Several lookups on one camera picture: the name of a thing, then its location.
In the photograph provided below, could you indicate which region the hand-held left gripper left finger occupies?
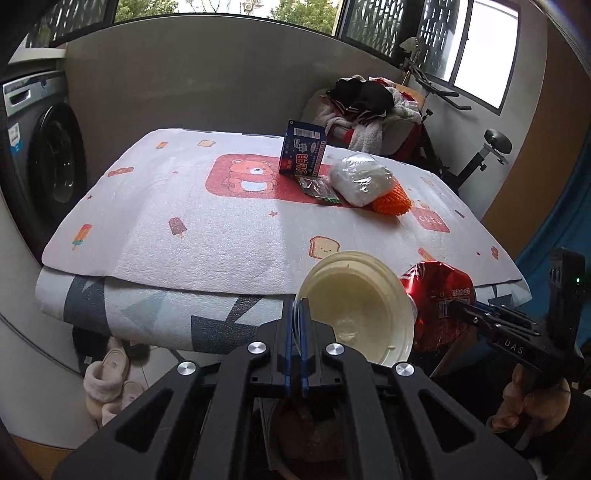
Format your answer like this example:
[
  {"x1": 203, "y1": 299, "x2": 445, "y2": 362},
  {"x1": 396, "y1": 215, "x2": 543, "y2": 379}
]
[{"x1": 53, "y1": 298, "x2": 300, "y2": 480}]

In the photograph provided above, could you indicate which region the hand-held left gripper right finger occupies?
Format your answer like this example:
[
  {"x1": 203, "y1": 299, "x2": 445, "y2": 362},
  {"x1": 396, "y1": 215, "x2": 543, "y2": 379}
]
[{"x1": 299, "y1": 298, "x2": 536, "y2": 480}]

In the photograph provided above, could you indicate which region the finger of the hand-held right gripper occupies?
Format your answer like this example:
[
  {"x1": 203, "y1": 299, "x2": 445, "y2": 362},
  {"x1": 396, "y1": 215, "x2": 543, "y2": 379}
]
[{"x1": 445, "y1": 299, "x2": 542, "y2": 337}]

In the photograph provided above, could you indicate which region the red noodle cup wrapper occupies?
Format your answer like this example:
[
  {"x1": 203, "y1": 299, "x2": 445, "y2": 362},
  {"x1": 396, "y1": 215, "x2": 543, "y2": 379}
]
[{"x1": 399, "y1": 261, "x2": 477, "y2": 354}]

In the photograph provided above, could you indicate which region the white paper bowl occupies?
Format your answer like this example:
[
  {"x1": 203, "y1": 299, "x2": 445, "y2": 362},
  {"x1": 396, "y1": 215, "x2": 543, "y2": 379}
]
[{"x1": 294, "y1": 250, "x2": 419, "y2": 367}]

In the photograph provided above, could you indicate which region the person's right hand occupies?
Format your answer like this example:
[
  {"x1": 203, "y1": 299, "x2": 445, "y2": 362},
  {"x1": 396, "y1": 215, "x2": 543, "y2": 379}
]
[{"x1": 487, "y1": 367, "x2": 573, "y2": 432}]

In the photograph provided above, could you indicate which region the orange foam fruit net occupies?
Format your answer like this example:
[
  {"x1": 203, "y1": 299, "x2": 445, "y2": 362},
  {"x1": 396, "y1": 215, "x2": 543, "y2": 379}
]
[{"x1": 367, "y1": 180, "x2": 411, "y2": 217}]

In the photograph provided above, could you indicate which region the black exercise bike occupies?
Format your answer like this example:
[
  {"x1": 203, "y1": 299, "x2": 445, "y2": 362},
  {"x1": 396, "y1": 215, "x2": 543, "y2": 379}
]
[{"x1": 399, "y1": 37, "x2": 513, "y2": 193}]

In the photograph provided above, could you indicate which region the dark green snack wrapper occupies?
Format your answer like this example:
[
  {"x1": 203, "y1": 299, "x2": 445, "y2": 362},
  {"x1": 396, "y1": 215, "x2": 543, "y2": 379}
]
[{"x1": 295, "y1": 175, "x2": 342, "y2": 206}]

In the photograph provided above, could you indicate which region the clear plastic bag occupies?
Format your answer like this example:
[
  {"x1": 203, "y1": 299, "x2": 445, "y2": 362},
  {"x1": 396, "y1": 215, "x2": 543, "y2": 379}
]
[{"x1": 329, "y1": 154, "x2": 396, "y2": 207}]

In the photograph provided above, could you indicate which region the beige fluffy slipper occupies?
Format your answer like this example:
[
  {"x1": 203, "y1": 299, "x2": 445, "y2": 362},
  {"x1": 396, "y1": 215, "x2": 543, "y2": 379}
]
[
  {"x1": 88, "y1": 381, "x2": 148, "y2": 428},
  {"x1": 83, "y1": 348, "x2": 132, "y2": 408}
]

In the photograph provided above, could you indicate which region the red garment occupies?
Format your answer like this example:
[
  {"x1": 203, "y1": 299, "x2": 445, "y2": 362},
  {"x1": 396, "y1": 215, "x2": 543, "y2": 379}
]
[{"x1": 384, "y1": 122, "x2": 423, "y2": 162}]

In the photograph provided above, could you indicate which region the blue milk carton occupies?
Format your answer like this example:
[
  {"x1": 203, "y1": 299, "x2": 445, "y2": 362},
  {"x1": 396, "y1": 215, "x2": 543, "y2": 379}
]
[{"x1": 279, "y1": 120, "x2": 328, "y2": 178}]

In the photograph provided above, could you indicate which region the white printed fleece blanket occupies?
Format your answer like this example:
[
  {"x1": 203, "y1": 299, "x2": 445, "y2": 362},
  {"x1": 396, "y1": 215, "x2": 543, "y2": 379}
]
[{"x1": 41, "y1": 128, "x2": 526, "y2": 296}]

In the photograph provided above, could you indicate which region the white fleece garment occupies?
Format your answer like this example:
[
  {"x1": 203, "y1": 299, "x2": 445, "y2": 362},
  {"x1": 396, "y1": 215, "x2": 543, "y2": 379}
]
[{"x1": 350, "y1": 122, "x2": 385, "y2": 156}]

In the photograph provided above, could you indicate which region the white armchair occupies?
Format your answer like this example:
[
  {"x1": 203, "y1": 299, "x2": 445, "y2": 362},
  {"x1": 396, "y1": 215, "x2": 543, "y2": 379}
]
[{"x1": 302, "y1": 87, "x2": 423, "y2": 162}]

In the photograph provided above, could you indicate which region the black garment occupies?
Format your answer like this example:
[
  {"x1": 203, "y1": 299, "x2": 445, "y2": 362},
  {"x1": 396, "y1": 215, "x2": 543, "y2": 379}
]
[{"x1": 333, "y1": 78, "x2": 396, "y2": 119}]

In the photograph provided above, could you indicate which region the grey washing machine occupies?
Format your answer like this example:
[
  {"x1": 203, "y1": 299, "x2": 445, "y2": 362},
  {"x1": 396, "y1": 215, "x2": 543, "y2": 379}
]
[{"x1": 0, "y1": 69, "x2": 88, "y2": 265}]

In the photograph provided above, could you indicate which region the black framed window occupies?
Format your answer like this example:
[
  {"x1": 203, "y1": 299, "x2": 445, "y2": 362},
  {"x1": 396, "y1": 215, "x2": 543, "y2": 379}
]
[{"x1": 23, "y1": 0, "x2": 520, "y2": 116}]

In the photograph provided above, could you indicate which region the green tree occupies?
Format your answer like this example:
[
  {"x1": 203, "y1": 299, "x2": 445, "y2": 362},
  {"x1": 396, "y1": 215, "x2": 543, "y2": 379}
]
[
  {"x1": 115, "y1": 0, "x2": 179, "y2": 22},
  {"x1": 270, "y1": 0, "x2": 341, "y2": 34}
]

